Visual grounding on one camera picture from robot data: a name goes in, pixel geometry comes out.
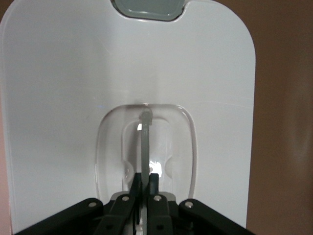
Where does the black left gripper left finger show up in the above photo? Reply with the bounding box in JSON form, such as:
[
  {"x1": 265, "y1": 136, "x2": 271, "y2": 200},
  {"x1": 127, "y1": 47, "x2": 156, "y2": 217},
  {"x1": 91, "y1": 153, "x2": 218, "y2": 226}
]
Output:
[{"x1": 14, "y1": 173, "x2": 143, "y2": 235}]

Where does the white plastic box lid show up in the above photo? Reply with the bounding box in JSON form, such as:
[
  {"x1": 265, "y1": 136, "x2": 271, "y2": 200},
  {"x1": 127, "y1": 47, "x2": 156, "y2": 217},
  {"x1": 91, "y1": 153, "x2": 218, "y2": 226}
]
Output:
[{"x1": 0, "y1": 0, "x2": 257, "y2": 235}]

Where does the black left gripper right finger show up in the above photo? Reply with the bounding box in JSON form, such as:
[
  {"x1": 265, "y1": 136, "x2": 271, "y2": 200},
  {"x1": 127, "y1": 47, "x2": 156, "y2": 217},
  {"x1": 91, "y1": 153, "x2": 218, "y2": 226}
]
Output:
[{"x1": 148, "y1": 173, "x2": 252, "y2": 235}]

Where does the grey lid latch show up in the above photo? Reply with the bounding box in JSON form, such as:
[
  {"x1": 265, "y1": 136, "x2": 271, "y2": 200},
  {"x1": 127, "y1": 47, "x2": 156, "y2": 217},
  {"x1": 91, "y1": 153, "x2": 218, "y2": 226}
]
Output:
[{"x1": 111, "y1": 0, "x2": 185, "y2": 23}]

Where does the grey lid handle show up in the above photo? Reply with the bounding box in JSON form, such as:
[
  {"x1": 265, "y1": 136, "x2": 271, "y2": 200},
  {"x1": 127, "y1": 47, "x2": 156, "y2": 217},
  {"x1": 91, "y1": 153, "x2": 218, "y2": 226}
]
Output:
[{"x1": 138, "y1": 110, "x2": 154, "y2": 235}]

